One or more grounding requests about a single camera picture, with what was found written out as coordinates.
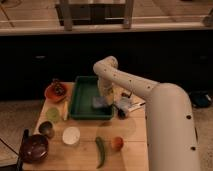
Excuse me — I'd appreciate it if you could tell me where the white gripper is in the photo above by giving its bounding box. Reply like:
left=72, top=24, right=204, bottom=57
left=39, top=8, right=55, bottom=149
left=98, top=77, right=114, bottom=104

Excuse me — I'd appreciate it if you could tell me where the blue grey sponge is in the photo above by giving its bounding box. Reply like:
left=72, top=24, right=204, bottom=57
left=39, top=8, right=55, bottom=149
left=92, top=97, right=108, bottom=109

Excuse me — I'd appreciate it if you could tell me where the green plastic tray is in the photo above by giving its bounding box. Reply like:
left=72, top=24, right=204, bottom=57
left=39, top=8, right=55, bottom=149
left=69, top=76, right=114, bottom=120

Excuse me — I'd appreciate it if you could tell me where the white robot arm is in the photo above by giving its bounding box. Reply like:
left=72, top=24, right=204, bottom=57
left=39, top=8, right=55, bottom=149
left=93, top=56, right=201, bottom=171

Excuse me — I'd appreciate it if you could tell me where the pale yellow stick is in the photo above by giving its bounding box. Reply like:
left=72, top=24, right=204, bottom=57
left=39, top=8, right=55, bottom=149
left=63, top=101, right=68, bottom=121

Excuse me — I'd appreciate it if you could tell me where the dark brown toy on plate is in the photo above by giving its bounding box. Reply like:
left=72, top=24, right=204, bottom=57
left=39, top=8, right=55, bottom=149
left=52, top=79, right=66, bottom=96

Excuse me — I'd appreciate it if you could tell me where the green chili pepper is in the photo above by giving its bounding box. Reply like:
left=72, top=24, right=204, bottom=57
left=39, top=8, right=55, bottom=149
left=95, top=137, right=105, bottom=168

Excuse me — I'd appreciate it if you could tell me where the orange fruit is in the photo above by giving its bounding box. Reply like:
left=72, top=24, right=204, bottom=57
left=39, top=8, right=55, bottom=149
left=111, top=137, right=124, bottom=151

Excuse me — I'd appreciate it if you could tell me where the orange plate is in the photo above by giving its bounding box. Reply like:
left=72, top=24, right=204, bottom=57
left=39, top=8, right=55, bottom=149
left=44, top=84, right=68, bottom=103

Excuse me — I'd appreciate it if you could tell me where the white bowl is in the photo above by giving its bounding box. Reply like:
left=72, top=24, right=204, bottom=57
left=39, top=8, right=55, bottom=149
left=62, top=127, right=80, bottom=145

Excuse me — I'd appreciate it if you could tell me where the light green small plate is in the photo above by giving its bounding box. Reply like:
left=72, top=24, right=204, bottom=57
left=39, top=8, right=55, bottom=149
left=46, top=107, right=60, bottom=123

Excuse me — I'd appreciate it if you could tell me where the small metal cup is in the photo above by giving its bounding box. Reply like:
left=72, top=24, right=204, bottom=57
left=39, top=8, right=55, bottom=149
left=38, top=121, right=55, bottom=138

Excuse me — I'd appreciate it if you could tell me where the dark object on floor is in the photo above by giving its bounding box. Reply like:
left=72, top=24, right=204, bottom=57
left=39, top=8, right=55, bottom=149
left=189, top=92, right=212, bottom=108

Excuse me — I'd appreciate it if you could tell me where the dark red bowl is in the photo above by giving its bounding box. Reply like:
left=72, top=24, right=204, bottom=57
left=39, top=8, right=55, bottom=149
left=22, top=134, right=49, bottom=163

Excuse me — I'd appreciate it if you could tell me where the wooden shelf frame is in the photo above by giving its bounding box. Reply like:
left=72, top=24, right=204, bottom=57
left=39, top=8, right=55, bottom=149
left=54, top=0, right=134, bottom=31

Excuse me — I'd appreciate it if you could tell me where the black spoon handle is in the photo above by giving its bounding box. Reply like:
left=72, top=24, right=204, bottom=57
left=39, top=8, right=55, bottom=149
left=15, top=129, right=29, bottom=171

